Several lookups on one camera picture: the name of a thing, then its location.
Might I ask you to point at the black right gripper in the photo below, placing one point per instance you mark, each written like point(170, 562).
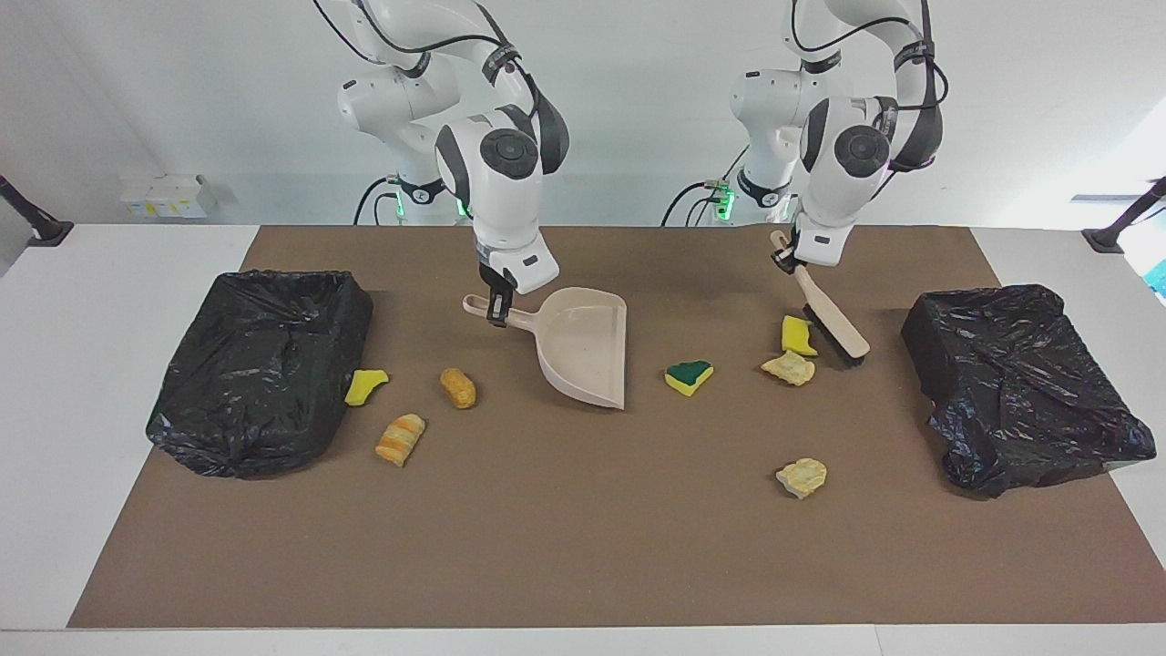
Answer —
point(494, 278)

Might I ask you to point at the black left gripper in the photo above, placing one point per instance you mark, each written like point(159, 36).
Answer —
point(790, 255)

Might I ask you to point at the beige hand brush black bristles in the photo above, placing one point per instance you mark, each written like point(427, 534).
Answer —
point(833, 321)

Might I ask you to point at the beige plastic dustpan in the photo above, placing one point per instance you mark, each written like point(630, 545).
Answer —
point(583, 346)

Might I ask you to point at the beige toy bread piece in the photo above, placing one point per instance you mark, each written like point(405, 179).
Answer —
point(789, 368)
point(802, 477)

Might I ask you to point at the green and yellow sponge piece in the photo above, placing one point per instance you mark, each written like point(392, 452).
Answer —
point(689, 377)

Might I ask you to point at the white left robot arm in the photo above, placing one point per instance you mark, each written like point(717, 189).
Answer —
point(838, 191)

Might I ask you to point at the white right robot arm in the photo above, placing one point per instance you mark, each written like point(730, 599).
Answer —
point(501, 200)

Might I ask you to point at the black bag lined bin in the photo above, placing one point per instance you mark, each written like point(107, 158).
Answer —
point(1011, 383)
point(264, 364)

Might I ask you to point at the brown toy nugget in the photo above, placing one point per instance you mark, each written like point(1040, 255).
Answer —
point(458, 388)

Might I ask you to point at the yellow sponge scrap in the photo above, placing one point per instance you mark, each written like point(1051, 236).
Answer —
point(364, 386)

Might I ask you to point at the orange striped toy croissant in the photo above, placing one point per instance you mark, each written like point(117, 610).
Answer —
point(401, 440)

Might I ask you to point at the brown table mat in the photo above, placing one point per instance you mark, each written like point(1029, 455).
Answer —
point(510, 565)

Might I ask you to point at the teal plastic object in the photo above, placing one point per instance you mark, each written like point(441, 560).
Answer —
point(1159, 278)

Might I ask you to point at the black camera stand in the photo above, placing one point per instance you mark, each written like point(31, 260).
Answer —
point(1107, 239)
point(41, 230)

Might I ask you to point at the white wall socket box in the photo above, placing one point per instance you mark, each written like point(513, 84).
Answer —
point(164, 196)

